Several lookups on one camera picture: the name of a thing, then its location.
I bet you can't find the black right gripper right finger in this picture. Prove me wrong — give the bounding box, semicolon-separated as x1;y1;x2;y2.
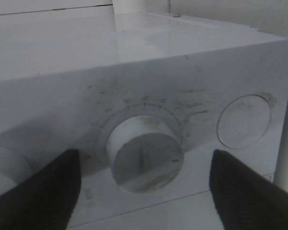
209;149;288;230

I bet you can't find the white microwave oven body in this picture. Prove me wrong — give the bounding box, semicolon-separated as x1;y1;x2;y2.
0;12;288;230

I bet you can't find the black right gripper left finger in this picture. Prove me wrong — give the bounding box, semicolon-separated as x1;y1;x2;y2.
0;149;82;230

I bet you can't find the white timer knob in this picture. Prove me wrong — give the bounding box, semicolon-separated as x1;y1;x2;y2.
106;115;184;194

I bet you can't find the white round door button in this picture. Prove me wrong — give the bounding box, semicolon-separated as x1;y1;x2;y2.
216;94;271;149

